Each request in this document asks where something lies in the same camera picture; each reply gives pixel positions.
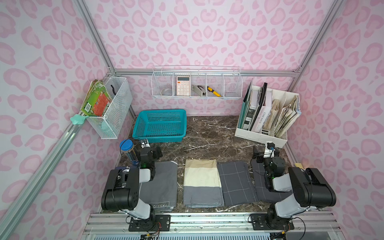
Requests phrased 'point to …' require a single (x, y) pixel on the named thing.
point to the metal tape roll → (166, 91)
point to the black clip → (113, 91)
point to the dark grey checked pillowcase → (237, 186)
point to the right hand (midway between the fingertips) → (262, 144)
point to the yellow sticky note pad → (299, 165)
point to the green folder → (245, 106)
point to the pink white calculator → (183, 85)
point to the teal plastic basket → (161, 126)
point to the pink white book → (265, 113)
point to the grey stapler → (198, 90)
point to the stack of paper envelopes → (280, 119)
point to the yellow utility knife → (210, 89)
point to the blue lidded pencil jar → (126, 145)
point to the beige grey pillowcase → (202, 184)
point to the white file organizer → (267, 136)
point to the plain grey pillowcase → (162, 192)
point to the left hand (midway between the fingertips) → (148, 146)
